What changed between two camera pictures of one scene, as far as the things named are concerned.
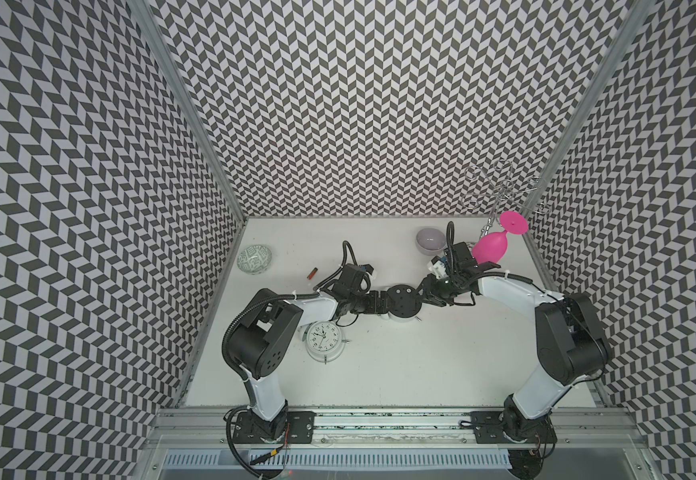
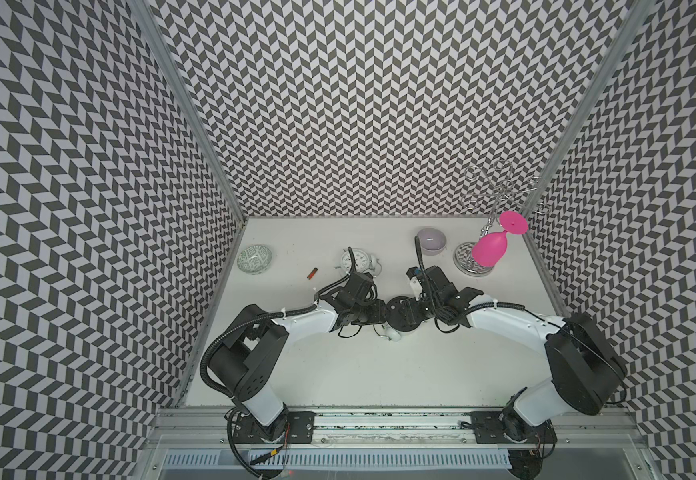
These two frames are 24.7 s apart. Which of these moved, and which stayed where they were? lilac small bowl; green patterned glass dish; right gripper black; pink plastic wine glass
Moved: right gripper black
Stayed: green patterned glass dish; lilac small bowl; pink plastic wine glass
